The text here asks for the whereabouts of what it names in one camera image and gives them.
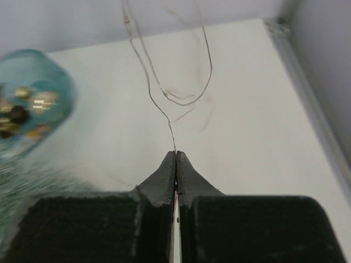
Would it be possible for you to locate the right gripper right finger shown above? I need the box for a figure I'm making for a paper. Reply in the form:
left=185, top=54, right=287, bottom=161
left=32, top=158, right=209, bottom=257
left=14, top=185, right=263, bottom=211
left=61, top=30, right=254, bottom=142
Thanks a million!
left=176, top=152, right=346, bottom=262

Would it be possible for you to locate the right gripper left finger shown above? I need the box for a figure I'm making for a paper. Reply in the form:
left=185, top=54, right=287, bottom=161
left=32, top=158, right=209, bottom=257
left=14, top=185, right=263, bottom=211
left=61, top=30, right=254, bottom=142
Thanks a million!
left=1, top=151, right=176, bottom=262

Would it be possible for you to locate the small frosted christmas tree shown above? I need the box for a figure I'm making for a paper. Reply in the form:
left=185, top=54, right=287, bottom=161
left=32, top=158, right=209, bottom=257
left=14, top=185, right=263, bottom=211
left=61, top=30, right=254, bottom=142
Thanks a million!
left=1, top=159, right=103, bottom=239

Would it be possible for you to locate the fairy light wire string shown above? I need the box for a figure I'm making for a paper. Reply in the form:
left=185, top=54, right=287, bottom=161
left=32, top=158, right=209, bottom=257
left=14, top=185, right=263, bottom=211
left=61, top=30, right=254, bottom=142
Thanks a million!
left=120, top=0, right=214, bottom=151

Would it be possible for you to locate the gold mirror ball ornament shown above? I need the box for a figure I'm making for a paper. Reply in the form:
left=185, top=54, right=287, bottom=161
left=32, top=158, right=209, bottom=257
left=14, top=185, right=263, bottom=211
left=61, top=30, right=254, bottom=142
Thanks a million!
left=29, top=92, right=59, bottom=115

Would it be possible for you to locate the dark brown ball ornament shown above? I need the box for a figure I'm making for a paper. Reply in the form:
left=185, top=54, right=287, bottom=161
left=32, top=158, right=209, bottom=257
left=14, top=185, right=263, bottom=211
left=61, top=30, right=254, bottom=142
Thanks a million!
left=9, top=105, right=30, bottom=125

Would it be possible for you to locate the teal plastic bin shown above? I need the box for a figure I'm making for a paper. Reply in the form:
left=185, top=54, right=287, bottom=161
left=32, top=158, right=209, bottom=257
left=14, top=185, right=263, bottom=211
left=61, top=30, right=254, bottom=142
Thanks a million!
left=1, top=49, right=76, bottom=162

